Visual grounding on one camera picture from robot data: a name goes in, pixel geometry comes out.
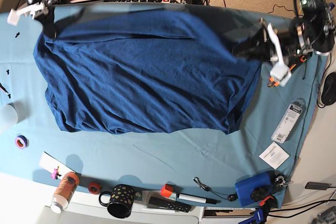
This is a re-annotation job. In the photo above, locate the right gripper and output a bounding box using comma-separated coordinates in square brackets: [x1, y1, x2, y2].
[14, 0, 58, 39]

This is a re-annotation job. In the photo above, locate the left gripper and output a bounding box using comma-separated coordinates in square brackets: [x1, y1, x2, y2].
[232, 18, 306, 64]

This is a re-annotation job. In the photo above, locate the blue t-shirt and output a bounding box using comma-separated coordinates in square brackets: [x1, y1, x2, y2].
[34, 10, 261, 134]

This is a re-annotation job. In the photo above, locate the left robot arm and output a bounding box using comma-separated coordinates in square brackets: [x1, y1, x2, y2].
[232, 0, 335, 68]

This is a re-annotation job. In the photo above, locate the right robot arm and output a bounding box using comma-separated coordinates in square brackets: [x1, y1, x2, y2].
[7, 0, 60, 39]

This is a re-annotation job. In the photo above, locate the orange black utility knife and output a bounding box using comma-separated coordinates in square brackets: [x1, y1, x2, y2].
[267, 54, 308, 88]

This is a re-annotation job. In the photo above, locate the clear plastic blister pack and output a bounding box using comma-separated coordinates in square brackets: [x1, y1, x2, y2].
[271, 98, 305, 144]

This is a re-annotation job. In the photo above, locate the black computer mouse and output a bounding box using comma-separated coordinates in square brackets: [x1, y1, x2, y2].
[321, 72, 336, 106]

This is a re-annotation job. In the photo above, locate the translucent plastic cup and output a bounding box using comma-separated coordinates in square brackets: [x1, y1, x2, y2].
[0, 104, 18, 134]

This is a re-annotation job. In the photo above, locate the white paper leaflet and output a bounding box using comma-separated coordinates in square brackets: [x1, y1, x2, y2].
[259, 142, 290, 169]

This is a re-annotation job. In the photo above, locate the purple tape roll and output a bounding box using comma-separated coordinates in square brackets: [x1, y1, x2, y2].
[15, 135, 28, 149]

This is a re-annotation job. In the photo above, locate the teal table cloth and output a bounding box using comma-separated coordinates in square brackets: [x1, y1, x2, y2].
[1, 13, 327, 196]

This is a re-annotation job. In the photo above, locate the blue box with knob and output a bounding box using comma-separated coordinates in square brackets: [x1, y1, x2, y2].
[235, 171, 276, 207]

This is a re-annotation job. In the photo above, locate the black adapter right edge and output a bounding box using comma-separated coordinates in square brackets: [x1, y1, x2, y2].
[305, 182, 330, 190]

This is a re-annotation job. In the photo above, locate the pink clip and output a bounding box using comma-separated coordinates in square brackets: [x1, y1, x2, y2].
[50, 167, 62, 180]

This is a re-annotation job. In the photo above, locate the blue clamp bottom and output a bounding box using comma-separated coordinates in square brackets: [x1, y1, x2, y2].
[239, 196, 277, 224]

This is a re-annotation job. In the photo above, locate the black marker pen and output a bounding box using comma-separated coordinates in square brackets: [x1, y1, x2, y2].
[176, 194, 221, 205]

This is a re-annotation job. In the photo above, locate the orange cube block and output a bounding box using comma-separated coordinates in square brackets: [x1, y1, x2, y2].
[160, 184, 174, 198]

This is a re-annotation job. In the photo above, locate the orange bottle white cap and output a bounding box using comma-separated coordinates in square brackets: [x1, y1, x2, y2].
[50, 172, 79, 214]

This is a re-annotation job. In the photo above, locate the orange tape roll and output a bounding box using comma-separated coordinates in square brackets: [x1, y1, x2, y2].
[88, 182, 101, 195]

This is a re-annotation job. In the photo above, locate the black dotted remote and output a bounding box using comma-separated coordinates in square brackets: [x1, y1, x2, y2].
[148, 197, 192, 213]

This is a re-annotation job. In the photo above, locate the black yellow-dotted mug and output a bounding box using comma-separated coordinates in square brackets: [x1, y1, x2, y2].
[98, 184, 135, 219]

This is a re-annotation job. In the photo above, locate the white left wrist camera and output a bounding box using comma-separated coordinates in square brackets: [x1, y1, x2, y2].
[270, 62, 292, 87]

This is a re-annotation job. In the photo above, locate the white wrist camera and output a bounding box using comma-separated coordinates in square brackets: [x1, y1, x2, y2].
[7, 9, 21, 26]
[270, 62, 292, 87]

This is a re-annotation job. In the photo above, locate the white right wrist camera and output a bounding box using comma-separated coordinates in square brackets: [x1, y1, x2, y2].
[7, 9, 21, 26]

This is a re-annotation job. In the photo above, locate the black lanyard with clip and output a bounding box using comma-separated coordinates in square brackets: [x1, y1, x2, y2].
[193, 176, 238, 203]

